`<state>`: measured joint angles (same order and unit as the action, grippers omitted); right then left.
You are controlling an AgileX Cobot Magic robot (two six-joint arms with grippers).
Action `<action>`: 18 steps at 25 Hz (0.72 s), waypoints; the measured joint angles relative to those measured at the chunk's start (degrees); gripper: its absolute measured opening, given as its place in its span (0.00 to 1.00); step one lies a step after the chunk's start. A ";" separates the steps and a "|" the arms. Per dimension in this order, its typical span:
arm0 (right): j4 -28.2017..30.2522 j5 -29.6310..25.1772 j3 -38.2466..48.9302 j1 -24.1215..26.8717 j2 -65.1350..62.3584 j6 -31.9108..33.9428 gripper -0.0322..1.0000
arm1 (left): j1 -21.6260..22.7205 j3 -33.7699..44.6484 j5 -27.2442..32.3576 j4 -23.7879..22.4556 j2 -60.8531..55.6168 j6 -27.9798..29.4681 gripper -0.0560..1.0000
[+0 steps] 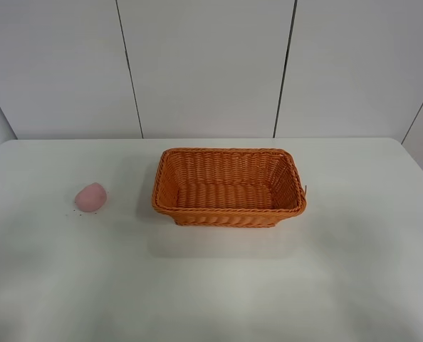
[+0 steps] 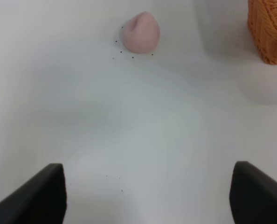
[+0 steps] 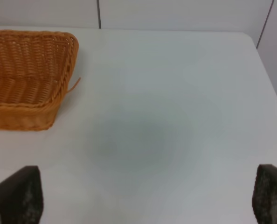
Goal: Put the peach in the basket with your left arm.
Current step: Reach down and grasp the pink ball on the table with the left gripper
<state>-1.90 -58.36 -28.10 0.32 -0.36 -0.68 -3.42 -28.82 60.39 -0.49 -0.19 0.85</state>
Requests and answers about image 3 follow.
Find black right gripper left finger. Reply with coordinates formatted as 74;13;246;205
0;166;44;224

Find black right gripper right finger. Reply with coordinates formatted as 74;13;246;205
252;164;277;224

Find orange wicker basket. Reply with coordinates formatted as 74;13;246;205
0;30;79;131

